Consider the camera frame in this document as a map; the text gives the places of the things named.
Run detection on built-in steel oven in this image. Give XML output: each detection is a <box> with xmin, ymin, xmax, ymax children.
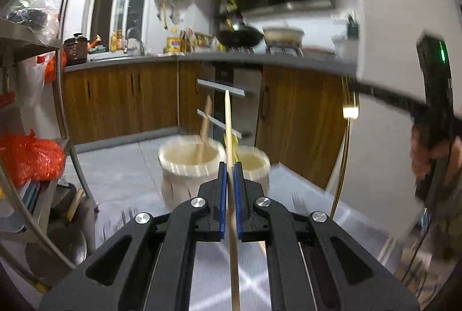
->
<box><xmin>197</xmin><ymin>62</ymin><xmax>262</xmax><ymax>149</ymax></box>

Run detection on black wok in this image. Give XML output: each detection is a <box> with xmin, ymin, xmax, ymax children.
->
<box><xmin>217</xmin><ymin>23</ymin><xmax>264</xmax><ymax>48</ymax></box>

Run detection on wooden kitchen cabinets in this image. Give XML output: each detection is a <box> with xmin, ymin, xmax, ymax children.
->
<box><xmin>63</xmin><ymin>60</ymin><xmax>358</xmax><ymax>191</ymax></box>

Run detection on cream ceramic utensil holder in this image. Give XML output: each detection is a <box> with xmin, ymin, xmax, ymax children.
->
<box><xmin>158</xmin><ymin>136</ymin><xmax>271</xmax><ymax>212</ymax></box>

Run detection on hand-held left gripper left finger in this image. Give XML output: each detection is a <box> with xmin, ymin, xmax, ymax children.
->
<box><xmin>39</xmin><ymin>161</ymin><xmax>229</xmax><ymax>311</ymax></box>

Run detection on white cooking pot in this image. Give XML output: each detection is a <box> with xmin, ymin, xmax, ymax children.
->
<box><xmin>263</xmin><ymin>26</ymin><xmax>304</xmax><ymax>45</ymax></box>

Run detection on grey metal pan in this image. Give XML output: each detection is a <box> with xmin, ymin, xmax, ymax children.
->
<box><xmin>25</xmin><ymin>224</ymin><xmax>89</xmax><ymax>279</ymax></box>

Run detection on wooden chopstick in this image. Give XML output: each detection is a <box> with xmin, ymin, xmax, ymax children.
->
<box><xmin>224</xmin><ymin>89</ymin><xmax>242</xmax><ymax>311</ymax></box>
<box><xmin>197</xmin><ymin>95</ymin><xmax>213</xmax><ymax>162</ymax></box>

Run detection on person's right hand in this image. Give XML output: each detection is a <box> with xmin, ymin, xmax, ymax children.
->
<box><xmin>409</xmin><ymin>125</ymin><xmax>462</xmax><ymax>185</ymax></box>

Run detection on green yellow handled utensil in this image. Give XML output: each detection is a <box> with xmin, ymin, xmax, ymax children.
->
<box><xmin>224</xmin><ymin>132</ymin><xmax>241</xmax><ymax>164</ymax></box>

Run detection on metal sink faucet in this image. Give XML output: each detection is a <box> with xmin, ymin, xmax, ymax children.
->
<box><xmin>124</xmin><ymin>27</ymin><xmax>145</xmax><ymax>55</ymax></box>

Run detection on hanging white plastic bag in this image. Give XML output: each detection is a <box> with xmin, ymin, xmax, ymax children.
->
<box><xmin>18</xmin><ymin>55</ymin><xmax>55</xmax><ymax>110</ymax></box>

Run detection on yellow cooking oil bottle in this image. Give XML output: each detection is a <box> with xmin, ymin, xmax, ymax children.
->
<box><xmin>167</xmin><ymin>30</ymin><xmax>183</xmax><ymax>54</ymax></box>

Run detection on clear plastic bag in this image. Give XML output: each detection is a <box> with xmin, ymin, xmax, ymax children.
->
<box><xmin>3</xmin><ymin>0</ymin><xmax>60</xmax><ymax>45</ymax></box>

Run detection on black cable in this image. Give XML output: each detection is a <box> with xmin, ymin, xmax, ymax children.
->
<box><xmin>402</xmin><ymin>205</ymin><xmax>434</xmax><ymax>283</ymax></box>

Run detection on dark red rice cooker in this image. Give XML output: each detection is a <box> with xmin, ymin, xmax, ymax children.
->
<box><xmin>63</xmin><ymin>33</ymin><xmax>90</xmax><ymax>65</ymax></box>

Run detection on kitchen window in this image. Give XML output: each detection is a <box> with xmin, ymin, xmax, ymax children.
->
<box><xmin>90</xmin><ymin>0</ymin><xmax>152</xmax><ymax>45</ymax></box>

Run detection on grey striped mat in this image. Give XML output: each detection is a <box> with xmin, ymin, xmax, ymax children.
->
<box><xmin>97</xmin><ymin>167</ymin><xmax>398</xmax><ymax>311</ymax></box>

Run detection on hanging orange plastic bag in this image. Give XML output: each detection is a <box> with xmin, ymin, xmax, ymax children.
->
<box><xmin>43</xmin><ymin>51</ymin><xmax>67</xmax><ymax>84</ymax></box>

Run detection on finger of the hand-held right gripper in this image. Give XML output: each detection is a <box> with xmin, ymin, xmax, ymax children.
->
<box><xmin>348</xmin><ymin>80</ymin><xmax>419</xmax><ymax>117</ymax></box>

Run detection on gas stove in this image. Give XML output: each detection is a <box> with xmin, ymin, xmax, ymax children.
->
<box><xmin>217</xmin><ymin>44</ymin><xmax>305</xmax><ymax>57</ymax></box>

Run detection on metal shelf rack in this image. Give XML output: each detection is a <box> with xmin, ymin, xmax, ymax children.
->
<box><xmin>0</xmin><ymin>0</ymin><xmax>98</xmax><ymax>297</ymax></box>

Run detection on grey kitchen countertop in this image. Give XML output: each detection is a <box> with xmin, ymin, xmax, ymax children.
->
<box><xmin>64</xmin><ymin>51</ymin><xmax>358</xmax><ymax>75</ymax></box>

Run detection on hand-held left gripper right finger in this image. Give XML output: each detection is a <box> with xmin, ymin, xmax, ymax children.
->
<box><xmin>233</xmin><ymin>161</ymin><xmax>421</xmax><ymax>311</ymax></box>

